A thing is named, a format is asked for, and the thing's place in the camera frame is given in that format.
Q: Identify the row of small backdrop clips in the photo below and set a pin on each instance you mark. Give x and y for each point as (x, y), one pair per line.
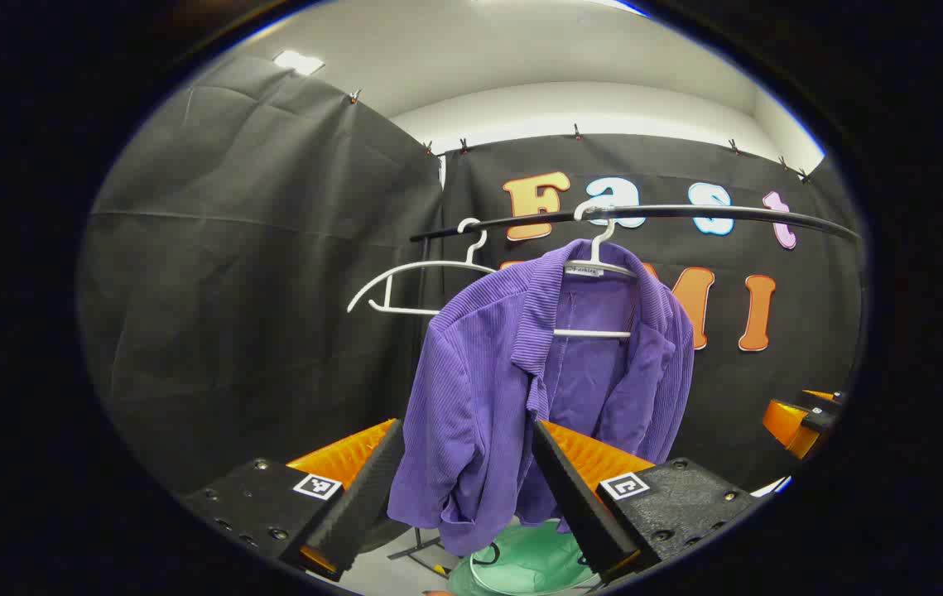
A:
(576, 132)

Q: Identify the white plastic hanger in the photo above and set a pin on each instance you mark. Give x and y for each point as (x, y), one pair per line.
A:
(595, 267)
(389, 291)

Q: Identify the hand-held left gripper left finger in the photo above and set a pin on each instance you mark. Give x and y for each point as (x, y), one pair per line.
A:
(363, 497)

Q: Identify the black clothes rack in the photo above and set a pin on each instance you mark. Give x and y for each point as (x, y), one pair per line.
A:
(686, 212)

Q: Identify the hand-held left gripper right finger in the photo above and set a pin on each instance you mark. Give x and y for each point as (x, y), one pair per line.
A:
(574, 497)

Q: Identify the rectangular ceiling light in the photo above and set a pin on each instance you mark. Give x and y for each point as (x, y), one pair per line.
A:
(299, 62)

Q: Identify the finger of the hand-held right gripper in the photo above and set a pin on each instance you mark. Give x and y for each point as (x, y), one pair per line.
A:
(790, 422)

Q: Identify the green laundry hamper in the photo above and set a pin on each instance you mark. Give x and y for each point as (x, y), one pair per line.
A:
(529, 563)

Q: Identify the black backdrop cloth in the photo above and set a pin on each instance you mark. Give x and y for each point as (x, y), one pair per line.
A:
(231, 290)

